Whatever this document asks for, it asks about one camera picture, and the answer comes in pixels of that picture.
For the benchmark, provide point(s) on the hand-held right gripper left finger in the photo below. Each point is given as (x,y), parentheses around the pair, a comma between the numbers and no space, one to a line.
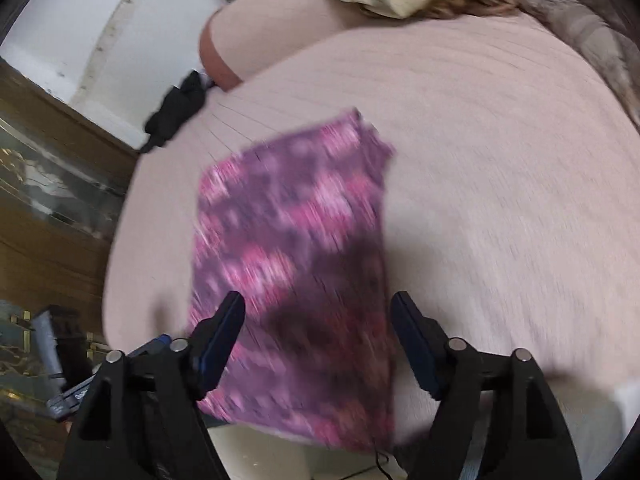
(226,330)

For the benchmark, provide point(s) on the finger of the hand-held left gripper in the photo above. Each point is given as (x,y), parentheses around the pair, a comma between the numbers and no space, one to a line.
(152,345)

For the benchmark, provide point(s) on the black cloth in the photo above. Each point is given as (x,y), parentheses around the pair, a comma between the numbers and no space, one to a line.
(175,107)

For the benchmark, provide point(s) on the pink quilted bed cover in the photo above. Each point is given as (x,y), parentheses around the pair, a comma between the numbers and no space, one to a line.
(500,185)

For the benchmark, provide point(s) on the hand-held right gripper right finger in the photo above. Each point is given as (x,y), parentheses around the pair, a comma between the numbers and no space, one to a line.
(407,330)

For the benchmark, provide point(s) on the grey-brown plush blanket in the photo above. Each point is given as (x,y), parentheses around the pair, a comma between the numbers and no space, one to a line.
(590,45)

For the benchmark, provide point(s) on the purple floral small garment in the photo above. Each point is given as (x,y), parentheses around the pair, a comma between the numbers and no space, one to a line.
(300,220)

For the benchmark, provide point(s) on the white bed sheet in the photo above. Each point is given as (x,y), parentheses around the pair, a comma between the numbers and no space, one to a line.
(600,425)

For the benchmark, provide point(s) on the brown wooden cabinet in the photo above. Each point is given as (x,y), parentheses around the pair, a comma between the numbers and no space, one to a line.
(45,200)

